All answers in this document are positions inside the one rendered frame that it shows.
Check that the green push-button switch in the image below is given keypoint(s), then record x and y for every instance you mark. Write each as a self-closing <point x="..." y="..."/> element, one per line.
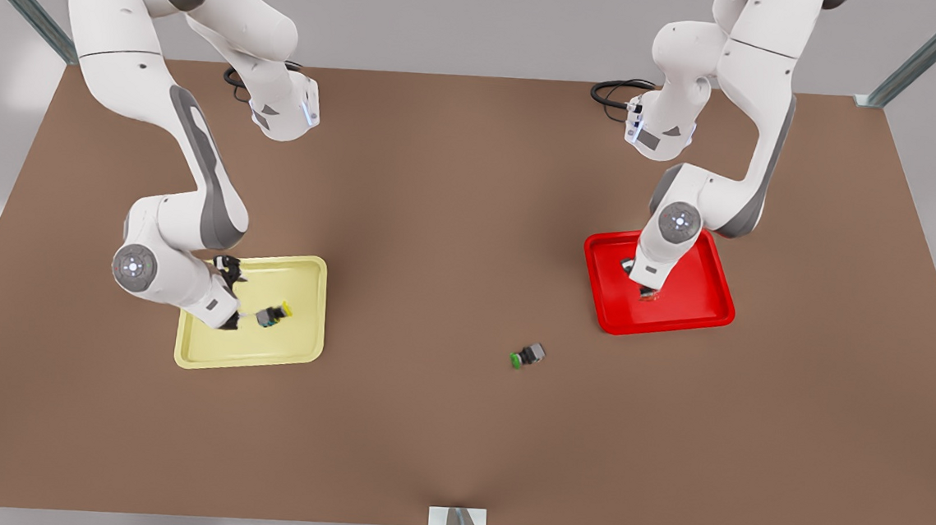
<point x="529" y="355"/>

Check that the red square tray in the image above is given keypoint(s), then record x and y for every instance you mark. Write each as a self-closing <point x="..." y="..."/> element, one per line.
<point x="696" y="299"/>

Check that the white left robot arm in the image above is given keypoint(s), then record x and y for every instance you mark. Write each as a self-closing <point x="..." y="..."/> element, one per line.
<point x="756" y="85"/>

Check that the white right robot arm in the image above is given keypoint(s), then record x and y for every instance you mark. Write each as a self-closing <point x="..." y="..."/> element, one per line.
<point x="119" y="65"/>

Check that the yellow square tray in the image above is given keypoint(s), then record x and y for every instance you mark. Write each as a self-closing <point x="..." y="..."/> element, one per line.
<point x="285" y="348"/>

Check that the yellow push-button switch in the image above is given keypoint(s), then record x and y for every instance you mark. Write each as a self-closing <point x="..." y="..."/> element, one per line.
<point x="275" y="315"/>

